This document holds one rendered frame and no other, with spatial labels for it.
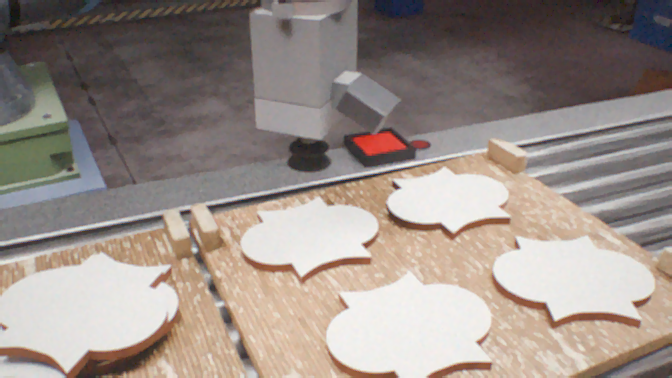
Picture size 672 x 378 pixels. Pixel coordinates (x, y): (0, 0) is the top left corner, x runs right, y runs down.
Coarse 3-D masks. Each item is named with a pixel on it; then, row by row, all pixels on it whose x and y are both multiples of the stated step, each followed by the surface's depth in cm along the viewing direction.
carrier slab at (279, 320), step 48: (336, 192) 73; (384, 192) 73; (528, 192) 73; (240, 240) 65; (384, 240) 65; (432, 240) 65; (480, 240) 65; (624, 240) 65; (240, 288) 58; (288, 288) 58; (336, 288) 58; (480, 288) 58; (240, 336) 54; (288, 336) 52; (528, 336) 52; (576, 336) 52; (624, 336) 52
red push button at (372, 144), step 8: (368, 136) 89; (376, 136) 89; (384, 136) 89; (392, 136) 89; (360, 144) 86; (368, 144) 86; (376, 144) 86; (384, 144) 86; (392, 144) 86; (400, 144) 86; (368, 152) 84; (376, 152) 84
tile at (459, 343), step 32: (384, 288) 56; (416, 288) 56; (448, 288) 56; (352, 320) 53; (384, 320) 53; (416, 320) 53; (448, 320) 53; (480, 320) 53; (352, 352) 49; (384, 352) 49; (416, 352) 49; (448, 352) 49; (480, 352) 49
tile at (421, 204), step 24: (408, 192) 71; (432, 192) 71; (456, 192) 71; (480, 192) 71; (504, 192) 71; (408, 216) 67; (432, 216) 67; (456, 216) 67; (480, 216) 67; (504, 216) 67
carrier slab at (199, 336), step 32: (64, 256) 62; (96, 256) 62; (128, 256) 62; (160, 256) 62; (192, 256) 62; (0, 288) 58; (192, 288) 58; (192, 320) 54; (160, 352) 51; (192, 352) 51; (224, 352) 51
